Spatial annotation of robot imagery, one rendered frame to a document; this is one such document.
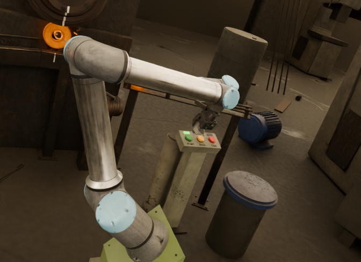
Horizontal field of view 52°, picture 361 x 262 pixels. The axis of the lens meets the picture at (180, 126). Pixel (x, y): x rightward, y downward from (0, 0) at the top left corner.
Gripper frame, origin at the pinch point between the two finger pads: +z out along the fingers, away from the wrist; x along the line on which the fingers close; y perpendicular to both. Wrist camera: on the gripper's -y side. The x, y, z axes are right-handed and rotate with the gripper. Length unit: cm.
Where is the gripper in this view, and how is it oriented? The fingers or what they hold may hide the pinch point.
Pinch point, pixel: (194, 130)
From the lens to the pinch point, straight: 191.8
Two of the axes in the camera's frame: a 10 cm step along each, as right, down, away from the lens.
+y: 2.8, 7.5, -6.0
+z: -4.3, 6.6, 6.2
